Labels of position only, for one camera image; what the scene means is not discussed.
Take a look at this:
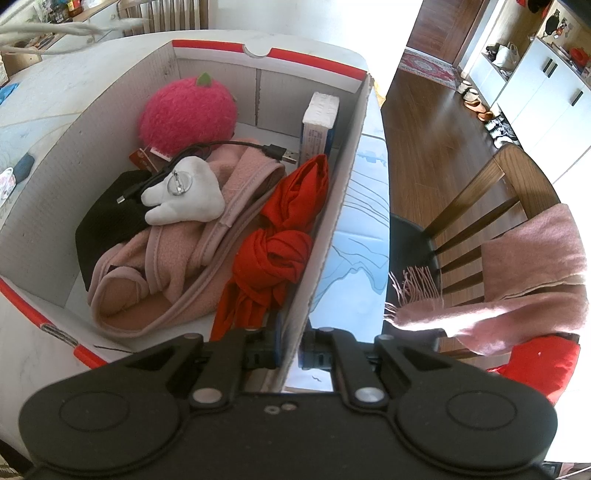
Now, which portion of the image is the pink plush fruit toy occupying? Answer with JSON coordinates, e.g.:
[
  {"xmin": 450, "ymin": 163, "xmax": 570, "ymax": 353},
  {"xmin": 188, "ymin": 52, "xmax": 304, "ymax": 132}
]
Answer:
[{"xmin": 128, "ymin": 72, "xmax": 240, "ymax": 172}]

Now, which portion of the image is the white wooden storage cabinet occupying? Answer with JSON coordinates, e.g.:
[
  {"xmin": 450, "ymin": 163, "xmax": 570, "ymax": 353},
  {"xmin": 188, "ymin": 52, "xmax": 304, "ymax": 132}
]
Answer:
[{"xmin": 462, "ymin": 0, "xmax": 591, "ymax": 185}]

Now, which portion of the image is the white plush tooth keychain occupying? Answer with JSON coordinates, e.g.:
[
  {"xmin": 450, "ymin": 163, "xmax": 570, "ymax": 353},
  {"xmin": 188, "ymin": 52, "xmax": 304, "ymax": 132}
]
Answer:
[{"xmin": 141, "ymin": 156, "xmax": 226, "ymax": 226}]

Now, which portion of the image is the small patterned item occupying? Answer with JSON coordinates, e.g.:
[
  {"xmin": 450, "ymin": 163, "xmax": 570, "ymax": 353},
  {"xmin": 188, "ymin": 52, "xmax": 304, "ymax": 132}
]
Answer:
[{"xmin": 0, "ymin": 168, "xmax": 18, "ymax": 204}]

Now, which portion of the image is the white cable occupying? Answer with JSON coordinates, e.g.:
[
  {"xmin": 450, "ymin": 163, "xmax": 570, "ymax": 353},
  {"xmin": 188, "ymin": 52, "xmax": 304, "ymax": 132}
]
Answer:
[
  {"xmin": 0, "ymin": 39, "xmax": 100, "ymax": 57},
  {"xmin": 0, "ymin": 18, "xmax": 145, "ymax": 40}
]

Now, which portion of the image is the white red-rimmed cardboard box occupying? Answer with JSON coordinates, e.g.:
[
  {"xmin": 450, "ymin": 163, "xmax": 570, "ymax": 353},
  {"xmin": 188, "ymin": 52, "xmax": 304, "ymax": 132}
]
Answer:
[{"xmin": 0, "ymin": 39, "xmax": 376, "ymax": 393}]

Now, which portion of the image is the black seat cushion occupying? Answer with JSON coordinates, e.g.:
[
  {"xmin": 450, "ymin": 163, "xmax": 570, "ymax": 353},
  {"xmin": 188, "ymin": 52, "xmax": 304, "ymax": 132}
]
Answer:
[{"xmin": 389, "ymin": 216, "xmax": 441, "ymax": 324}]

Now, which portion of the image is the white tote bag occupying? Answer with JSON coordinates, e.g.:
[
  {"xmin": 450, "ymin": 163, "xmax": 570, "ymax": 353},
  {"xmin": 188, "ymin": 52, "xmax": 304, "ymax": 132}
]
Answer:
[{"xmin": 492, "ymin": 42, "xmax": 522, "ymax": 71}]

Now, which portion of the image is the light blue printed table mat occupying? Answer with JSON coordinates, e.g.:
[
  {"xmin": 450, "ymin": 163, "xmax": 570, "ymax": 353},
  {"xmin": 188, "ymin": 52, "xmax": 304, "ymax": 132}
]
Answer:
[{"xmin": 284, "ymin": 134, "xmax": 393, "ymax": 393}]

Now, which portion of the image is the group of small bottles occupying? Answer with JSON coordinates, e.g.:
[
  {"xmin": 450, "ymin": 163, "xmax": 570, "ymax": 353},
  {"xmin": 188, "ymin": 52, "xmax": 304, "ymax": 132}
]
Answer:
[{"xmin": 46, "ymin": 0, "xmax": 86, "ymax": 17}]

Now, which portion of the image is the black cloth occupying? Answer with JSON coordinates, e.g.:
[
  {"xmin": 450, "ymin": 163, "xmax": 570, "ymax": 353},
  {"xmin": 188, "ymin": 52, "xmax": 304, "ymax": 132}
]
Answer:
[{"xmin": 75, "ymin": 170, "xmax": 151, "ymax": 292}]

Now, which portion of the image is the white blue paper box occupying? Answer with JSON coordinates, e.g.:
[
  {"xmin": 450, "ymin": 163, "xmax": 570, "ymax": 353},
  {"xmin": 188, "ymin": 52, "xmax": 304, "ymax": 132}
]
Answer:
[{"xmin": 301, "ymin": 91, "xmax": 341, "ymax": 163}]

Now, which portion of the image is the pink fleece garment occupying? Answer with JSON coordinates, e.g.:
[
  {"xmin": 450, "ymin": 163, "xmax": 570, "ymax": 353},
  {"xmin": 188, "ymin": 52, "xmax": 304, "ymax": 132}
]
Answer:
[{"xmin": 88, "ymin": 136, "xmax": 287, "ymax": 339}]

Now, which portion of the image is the row of shoes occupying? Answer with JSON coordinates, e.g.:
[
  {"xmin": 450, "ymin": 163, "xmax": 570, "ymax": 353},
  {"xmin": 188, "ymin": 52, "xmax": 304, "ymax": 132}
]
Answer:
[{"xmin": 455, "ymin": 79, "xmax": 522, "ymax": 149}]

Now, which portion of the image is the red patterned rug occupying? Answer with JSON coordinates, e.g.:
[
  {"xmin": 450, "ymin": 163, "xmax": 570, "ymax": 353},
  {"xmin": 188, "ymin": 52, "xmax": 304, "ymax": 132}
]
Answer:
[{"xmin": 398, "ymin": 48, "xmax": 460, "ymax": 90}]

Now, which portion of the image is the black USB cable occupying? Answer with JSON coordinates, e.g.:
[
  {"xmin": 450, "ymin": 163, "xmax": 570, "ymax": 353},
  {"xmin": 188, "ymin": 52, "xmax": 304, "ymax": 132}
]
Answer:
[{"xmin": 116, "ymin": 140, "xmax": 298, "ymax": 204}]

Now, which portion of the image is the dark blue pouch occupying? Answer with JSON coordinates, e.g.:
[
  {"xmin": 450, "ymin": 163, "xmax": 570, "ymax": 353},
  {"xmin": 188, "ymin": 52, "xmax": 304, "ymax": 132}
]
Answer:
[{"xmin": 11, "ymin": 154, "xmax": 35, "ymax": 181}]

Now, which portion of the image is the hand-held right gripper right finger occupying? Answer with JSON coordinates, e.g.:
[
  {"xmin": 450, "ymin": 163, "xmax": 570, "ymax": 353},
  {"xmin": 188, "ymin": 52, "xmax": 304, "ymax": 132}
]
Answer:
[{"xmin": 299, "ymin": 325, "xmax": 455, "ymax": 411}]

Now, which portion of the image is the white wooden-top sideboard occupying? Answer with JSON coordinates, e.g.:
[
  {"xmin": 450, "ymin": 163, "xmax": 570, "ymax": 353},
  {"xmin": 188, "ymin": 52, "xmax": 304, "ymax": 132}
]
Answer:
[{"xmin": 28, "ymin": 0, "xmax": 123, "ymax": 51}]

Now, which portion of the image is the dark wooden slatted chair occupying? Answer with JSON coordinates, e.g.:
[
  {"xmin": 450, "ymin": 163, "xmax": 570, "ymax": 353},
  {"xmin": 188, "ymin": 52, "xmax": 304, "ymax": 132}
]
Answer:
[{"xmin": 422, "ymin": 143, "xmax": 561, "ymax": 358}]

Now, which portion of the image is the brown wooden door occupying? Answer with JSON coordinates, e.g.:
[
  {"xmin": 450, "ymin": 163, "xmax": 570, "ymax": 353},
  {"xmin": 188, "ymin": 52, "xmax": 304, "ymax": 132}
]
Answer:
[{"xmin": 405, "ymin": 0, "xmax": 490, "ymax": 68}]

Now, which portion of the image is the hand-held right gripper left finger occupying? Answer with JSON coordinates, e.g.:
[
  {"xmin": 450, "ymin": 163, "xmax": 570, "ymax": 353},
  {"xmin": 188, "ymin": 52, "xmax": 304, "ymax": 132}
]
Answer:
[{"xmin": 124, "ymin": 314, "xmax": 283, "ymax": 411}]

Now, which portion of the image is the black red hanging ornament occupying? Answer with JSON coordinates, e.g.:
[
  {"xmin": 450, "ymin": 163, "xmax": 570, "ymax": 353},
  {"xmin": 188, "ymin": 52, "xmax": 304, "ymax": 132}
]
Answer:
[{"xmin": 542, "ymin": 9, "xmax": 573, "ymax": 40}]

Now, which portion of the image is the pink fringed scarf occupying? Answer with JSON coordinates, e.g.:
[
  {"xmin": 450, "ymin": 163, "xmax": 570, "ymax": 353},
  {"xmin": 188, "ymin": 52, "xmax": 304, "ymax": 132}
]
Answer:
[{"xmin": 383, "ymin": 203, "xmax": 591, "ymax": 356}]

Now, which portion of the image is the red knotted cloth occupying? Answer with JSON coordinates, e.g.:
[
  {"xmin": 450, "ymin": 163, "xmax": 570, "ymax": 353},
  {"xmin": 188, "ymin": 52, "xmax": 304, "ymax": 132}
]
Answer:
[{"xmin": 210, "ymin": 154, "xmax": 331, "ymax": 343}]

